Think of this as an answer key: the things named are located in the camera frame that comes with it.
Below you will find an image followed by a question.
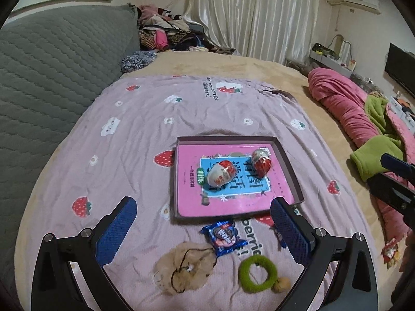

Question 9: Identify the pile of clothes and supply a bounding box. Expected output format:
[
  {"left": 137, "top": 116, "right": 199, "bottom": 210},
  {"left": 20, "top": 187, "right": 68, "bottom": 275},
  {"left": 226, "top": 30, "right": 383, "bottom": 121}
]
[{"left": 138, "top": 5, "right": 237, "bottom": 55}]

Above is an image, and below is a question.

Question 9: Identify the black television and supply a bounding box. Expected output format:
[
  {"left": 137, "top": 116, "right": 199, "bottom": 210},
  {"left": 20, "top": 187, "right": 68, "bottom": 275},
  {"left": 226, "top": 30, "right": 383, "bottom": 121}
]
[{"left": 385, "top": 43, "right": 415, "bottom": 99}]

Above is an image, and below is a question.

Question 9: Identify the green fleece blanket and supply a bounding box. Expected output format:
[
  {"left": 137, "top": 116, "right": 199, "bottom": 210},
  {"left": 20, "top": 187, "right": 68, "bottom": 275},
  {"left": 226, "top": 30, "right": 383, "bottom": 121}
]
[{"left": 350, "top": 94, "right": 406, "bottom": 182}]

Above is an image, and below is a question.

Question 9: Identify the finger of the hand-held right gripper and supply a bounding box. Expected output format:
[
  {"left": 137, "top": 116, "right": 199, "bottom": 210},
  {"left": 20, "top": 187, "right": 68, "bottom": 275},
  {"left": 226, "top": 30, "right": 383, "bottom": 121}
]
[
  {"left": 380, "top": 153, "right": 415, "bottom": 179},
  {"left": 367, "top": 172, "right": 415, "bottom": 230}
]

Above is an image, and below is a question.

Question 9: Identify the white air conditioner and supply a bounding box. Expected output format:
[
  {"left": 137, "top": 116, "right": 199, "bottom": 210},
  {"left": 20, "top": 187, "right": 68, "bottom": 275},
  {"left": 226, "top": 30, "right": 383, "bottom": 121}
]
[{"left": 342, "top": 0, "right": 381, "bottom": 15}]

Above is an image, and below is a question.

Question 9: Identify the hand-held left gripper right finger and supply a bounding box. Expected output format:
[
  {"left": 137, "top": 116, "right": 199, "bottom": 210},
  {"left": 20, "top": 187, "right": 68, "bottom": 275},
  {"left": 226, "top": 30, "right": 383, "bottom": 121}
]
[{"left": 270, "top": 197, "right": 380, "bottom": 311}]

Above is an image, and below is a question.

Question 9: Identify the red white foil chocolate egg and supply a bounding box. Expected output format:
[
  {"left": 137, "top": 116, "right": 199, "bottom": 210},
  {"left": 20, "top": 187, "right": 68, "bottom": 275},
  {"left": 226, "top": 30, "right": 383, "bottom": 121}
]
[
  {"left": 207, "top": 159, "right": 239, "bottom": 188},
  {"left": 251, "top": 148, "right": 274, "bottom": 176}
]

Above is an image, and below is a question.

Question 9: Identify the green fluffy hair ring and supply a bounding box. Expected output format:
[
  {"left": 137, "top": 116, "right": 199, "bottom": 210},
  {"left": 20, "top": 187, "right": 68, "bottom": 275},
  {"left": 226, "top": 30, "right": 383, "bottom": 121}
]
[{"left": 238, "top": 254, "right": 292, "bottom": 294}]

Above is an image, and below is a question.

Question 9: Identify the blue cookie packet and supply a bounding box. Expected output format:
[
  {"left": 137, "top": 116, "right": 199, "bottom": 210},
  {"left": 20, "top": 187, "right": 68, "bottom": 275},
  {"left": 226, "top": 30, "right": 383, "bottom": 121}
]
[
  {"left": 273, "top": 228, "right": 286, "bottom": 250},
  {"left": 201, "top": 220, "right": 248, "bottom": 259}
]

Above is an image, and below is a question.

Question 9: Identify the pink quilt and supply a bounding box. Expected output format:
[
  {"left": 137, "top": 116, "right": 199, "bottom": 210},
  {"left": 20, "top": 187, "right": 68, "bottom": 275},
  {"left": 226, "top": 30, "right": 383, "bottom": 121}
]
[{"left": 307, "top": 67, "right": 415, "bottom": 243}]

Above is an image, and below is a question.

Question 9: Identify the grey quilted headboard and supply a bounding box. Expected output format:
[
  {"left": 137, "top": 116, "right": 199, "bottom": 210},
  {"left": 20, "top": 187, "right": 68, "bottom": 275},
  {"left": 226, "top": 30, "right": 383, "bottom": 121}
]
[{"left": 0, "top": 3, "right": 141, "bottom": 286}]

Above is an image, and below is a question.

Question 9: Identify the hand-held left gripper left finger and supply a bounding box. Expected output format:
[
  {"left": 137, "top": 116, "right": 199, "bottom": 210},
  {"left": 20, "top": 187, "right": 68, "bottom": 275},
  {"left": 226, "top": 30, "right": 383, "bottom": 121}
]
[{"left": 31, "top": 196, "right": 138, "bottom": 311}]

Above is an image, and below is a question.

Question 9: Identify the white pleated curtain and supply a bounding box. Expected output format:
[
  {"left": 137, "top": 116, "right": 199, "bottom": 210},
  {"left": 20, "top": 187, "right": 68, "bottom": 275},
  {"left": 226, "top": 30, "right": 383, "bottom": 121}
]
[{"left": 182, "top": 0, "right": 321, "bottom": 65}]

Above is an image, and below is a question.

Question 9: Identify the purple strawberry print blanket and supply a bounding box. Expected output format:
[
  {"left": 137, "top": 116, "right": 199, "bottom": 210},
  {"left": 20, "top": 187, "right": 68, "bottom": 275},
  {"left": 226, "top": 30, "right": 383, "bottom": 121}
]
[{"left": 19, "top": 74, "right": 378, "bottom": 311}]

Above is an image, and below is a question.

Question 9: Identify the beige fluffy scrunchie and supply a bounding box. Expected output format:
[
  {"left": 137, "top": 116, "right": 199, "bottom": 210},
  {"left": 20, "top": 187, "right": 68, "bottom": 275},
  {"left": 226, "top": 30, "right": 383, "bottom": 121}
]
[{"left": 153, "top": 241, "right": 217, "bottom": 295}]

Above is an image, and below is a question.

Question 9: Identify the cluttered low cabinet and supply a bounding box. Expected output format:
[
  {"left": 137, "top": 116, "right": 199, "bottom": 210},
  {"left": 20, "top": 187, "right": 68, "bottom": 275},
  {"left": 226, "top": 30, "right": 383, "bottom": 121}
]
[{"left": 352, "top": 71, "right": 415, "bottom": 127}]

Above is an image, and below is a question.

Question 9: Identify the grey cluttered desk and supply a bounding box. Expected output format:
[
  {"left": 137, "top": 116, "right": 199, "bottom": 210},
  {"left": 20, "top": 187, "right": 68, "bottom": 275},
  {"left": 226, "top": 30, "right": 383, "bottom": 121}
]
[{"left": 309, "top": 42, "right": 357, "bottom": 72}]

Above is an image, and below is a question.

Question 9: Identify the red snack packet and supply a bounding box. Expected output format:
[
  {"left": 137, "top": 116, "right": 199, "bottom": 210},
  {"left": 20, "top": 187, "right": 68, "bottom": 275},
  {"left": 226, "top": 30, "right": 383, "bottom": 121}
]
[{"left": 383, "top": 238, "right": 400, "bottom": 264}]

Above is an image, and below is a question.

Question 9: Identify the blue patterned cloth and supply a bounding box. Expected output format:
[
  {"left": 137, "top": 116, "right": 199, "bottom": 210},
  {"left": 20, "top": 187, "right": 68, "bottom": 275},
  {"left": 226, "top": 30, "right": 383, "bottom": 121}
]
[{"left": 121, "top": 51, "right": 158, "bottom": 73}]

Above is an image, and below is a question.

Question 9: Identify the pink shallow box tray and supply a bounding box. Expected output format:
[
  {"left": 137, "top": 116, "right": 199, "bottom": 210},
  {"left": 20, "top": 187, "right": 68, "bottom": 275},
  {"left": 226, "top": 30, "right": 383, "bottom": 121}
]
[{"left": 171, "top": 135, "right": 305, "bottom": 224}]

